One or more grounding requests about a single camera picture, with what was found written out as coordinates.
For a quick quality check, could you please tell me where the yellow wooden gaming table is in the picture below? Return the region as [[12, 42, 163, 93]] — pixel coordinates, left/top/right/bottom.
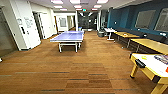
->
[[129, 52, 168, 94]]

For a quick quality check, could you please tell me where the blue ping pong table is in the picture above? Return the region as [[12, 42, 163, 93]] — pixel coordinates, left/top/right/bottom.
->
[[49, 30, 85, 54]]

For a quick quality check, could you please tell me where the dark round trash bin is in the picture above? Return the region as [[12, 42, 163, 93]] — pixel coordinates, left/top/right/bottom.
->
[[97, 30, 105, 38]]

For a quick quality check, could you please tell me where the small white table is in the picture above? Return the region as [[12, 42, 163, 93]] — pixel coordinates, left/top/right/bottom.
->
[[103, 27, 118, 42]]

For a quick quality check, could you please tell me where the white framed glass door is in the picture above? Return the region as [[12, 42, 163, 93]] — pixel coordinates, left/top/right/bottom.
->
[[54, 13, 77, 33]]

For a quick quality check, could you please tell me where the square ceiling light panel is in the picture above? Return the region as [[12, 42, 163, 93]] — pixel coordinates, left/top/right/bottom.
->
[[96, 0, 109, 4], [69, 0, 82, 4], [50, 0, 64, 4]]

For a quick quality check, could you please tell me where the dark grey double door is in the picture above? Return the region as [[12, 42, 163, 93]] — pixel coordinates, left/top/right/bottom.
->
[[0, 8, 18, 57]]

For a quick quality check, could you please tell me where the white wall notice sheet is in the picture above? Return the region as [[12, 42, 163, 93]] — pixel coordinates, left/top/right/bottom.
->
[[23, 17, 34, 29]]

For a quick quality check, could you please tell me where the dark wall window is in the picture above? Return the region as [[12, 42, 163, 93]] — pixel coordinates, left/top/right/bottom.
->
[[154, 7, 168, 33], [134, 9, 157, 30]]

